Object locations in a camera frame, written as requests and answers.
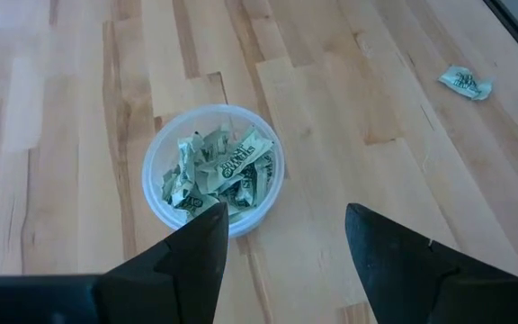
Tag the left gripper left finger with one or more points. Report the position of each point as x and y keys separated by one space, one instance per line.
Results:
x=182 y=279

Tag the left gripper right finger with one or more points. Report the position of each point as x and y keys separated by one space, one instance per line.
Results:
x=403 y=279

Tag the green sweetener packet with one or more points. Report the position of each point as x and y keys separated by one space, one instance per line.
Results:
x=241 y=193
x=182 y=173
x=193 y=202
x=241 y=162
x=466 y=83
x=216 y=143
x=264 y=175

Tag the clear plastic tub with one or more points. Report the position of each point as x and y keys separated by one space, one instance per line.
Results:
x=154 y=157

